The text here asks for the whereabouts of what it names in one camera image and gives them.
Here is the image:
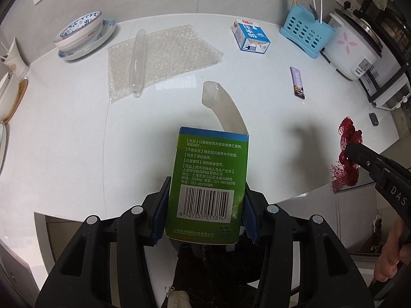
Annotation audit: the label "black metal rack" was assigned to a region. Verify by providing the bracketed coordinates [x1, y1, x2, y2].
[360, 0, 411, 71]

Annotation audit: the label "blue white milk carton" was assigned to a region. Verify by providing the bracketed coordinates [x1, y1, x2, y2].
[231, 18, 271, 55]

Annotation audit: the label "clear bubble wrap sheet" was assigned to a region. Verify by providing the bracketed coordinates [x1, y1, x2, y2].
[107, 24, 224, 104]

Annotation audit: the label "dark patterned trousers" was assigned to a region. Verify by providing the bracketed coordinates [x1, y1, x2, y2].
[170, 242, 267, 308]

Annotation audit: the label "blue utensil holder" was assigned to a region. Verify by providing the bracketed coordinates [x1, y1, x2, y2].
[279, 5, 336, 59]

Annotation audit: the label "white cup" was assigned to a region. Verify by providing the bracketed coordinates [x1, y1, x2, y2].
[3, 37, 30, 79]

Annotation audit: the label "clear plastic tube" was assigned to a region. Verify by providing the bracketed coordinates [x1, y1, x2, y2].
[128, 29, 147, 99]

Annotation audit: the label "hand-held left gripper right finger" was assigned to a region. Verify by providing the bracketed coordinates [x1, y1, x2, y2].
[242, 187, 375, 308]

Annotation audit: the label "person's right hand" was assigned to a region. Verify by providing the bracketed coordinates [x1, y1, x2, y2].
[373, 218, 411, 283]

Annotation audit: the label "blue patterned bowl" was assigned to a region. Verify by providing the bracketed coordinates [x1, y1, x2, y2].
[53, 11, 104, 47]

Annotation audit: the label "green medicine box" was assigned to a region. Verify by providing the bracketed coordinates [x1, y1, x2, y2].
[164, 82, 250, 245]

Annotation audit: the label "blue patterned plate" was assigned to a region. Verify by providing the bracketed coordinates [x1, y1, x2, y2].
[58, 18, 117, 61]

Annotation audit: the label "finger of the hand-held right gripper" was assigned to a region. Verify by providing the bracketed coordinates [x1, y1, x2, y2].
[345, 143, 390, 175]

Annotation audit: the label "white flowered rice cooker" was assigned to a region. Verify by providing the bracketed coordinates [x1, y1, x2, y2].
[321, 8, 384, 81]

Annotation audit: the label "purple sachet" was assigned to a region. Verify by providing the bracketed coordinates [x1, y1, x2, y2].
[290, 66, 307, 100]

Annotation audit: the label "red mesh net bag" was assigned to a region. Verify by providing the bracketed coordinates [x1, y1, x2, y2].
[331, 117, 365, 194]

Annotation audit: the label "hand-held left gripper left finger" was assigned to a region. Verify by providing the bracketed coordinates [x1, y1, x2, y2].
[35, 176, 172, 308]

